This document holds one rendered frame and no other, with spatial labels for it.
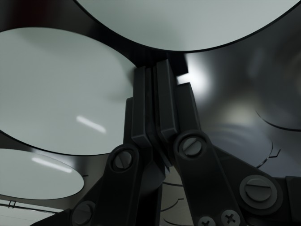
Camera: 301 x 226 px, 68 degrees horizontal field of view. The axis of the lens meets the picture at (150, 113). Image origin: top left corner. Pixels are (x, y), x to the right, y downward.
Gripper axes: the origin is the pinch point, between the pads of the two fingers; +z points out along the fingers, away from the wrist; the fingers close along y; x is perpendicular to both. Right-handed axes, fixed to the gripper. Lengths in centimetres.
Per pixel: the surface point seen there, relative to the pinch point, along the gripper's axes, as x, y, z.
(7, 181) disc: -6.2, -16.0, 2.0
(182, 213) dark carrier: -21.9, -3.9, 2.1
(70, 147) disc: -3.4, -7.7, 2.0
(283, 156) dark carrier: -10.4, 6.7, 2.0
